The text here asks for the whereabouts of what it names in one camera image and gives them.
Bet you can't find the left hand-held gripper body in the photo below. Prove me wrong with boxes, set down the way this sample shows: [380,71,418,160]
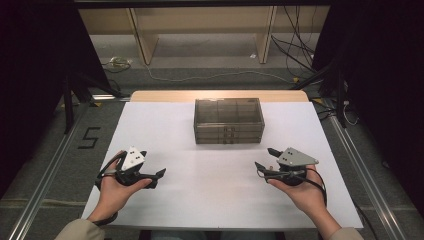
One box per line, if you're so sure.
[114,145,158,189]

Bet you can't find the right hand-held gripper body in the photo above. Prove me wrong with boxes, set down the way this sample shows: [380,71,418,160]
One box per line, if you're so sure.
[266,147,320,187]

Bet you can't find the smoky transparent drawer cabinet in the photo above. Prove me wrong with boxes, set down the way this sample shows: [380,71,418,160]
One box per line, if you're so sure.
[193,97,266,145]

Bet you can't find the person's right hand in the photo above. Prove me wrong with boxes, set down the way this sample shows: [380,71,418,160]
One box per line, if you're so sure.
[268,164,331,222]

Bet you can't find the person's left hand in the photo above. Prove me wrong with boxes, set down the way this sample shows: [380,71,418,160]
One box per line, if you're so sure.
[88,150,153,223]

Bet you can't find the white paper sheet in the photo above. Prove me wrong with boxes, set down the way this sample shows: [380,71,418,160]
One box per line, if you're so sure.
[81,101,364,231]

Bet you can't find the black tripod stand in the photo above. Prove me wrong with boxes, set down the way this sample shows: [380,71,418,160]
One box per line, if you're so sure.
[62,73,123,134]
[291,61,349,129]

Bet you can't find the black curtain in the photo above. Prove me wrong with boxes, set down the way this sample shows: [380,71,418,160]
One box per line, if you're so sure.
[311,0,424,218]
[0,0,113,198]

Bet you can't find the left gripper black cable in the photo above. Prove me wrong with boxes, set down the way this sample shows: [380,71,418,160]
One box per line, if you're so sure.
[94,151,120,227]

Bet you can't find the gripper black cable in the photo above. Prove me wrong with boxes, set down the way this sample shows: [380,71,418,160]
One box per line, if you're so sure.
[304,167,329,208]
[94,151,120,227]

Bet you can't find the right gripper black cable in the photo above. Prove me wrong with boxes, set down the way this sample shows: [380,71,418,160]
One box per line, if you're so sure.
[304,167,329,208]

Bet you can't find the short aluminium rail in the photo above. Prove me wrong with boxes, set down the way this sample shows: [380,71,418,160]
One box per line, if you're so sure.
[91,94,132,102]

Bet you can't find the thin white cable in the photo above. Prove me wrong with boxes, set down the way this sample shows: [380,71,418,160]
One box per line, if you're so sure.
[342,99,360,127]

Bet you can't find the long aluminium rail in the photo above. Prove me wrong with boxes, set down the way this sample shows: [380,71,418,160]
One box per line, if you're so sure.
[8,103,96,240]
[328,114,409,240]

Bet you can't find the black floor cable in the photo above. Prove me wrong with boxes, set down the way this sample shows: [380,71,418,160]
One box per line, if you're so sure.
[352,199,379,240]

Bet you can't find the coiled pale cable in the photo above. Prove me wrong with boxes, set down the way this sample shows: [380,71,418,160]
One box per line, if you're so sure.
[100,56,134,74]

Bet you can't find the bundle of black cables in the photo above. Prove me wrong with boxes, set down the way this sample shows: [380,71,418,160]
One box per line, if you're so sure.
[270,5,317,79]

